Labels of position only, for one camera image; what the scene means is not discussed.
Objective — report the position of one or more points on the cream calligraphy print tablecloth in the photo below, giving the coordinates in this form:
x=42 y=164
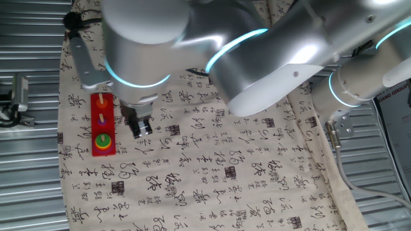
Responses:
x=208 y=144

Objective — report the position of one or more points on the silver finned camera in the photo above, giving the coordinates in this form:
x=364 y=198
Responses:
x=20 y=93

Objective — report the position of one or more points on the yellow Hanoi disc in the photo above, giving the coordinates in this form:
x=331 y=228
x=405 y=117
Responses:
x=103 y=148

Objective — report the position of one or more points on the metal clamp bracket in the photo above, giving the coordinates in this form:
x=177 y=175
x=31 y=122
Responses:
x=16 y=120

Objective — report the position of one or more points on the green Hanoi disc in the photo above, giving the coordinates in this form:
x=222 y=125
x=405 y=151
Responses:
x=99 y=141

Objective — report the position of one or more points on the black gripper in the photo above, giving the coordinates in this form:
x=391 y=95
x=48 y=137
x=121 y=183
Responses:
x=136 y=112

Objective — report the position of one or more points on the small purple Hanoi disc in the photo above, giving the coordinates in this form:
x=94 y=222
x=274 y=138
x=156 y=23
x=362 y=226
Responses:
x=100 y=122

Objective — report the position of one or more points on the red Hanoi base with pegs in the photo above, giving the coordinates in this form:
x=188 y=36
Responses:
x=110 y=112

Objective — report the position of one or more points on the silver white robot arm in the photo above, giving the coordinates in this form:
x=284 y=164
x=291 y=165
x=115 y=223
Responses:
x=257 y=64

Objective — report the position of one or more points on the dark printed sign board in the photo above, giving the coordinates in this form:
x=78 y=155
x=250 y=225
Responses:
x=395 y=128

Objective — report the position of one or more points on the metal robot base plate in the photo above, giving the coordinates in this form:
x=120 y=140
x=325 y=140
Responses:
x=346 y=128

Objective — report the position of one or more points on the small orange Hanoi disc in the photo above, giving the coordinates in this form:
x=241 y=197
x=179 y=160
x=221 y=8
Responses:
x=99 y=104

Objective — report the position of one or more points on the black clamp tool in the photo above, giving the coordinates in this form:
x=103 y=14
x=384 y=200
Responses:
x=28 y=121

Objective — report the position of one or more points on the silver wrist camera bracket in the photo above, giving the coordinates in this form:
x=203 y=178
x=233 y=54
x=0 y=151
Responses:
x=85 y=67

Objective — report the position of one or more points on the large orange Hanoi disc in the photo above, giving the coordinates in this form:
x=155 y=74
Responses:
x=103 y=149

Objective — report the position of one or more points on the stacked rainbow rings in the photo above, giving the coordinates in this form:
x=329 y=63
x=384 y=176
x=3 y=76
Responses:
x=103 y=151

